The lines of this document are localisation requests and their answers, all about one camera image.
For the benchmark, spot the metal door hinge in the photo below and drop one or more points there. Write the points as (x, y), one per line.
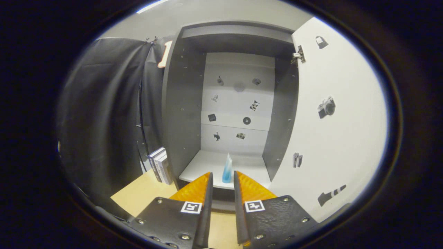
(299, 54)

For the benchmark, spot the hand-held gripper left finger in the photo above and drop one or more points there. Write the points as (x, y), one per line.
(204, 214)

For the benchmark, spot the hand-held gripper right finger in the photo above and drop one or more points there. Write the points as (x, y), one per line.
(240, 214)

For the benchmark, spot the blue and white tube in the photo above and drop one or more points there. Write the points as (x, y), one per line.
(227, 173)

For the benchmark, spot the dark grey cabinet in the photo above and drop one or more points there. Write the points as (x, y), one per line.
(183, 121)

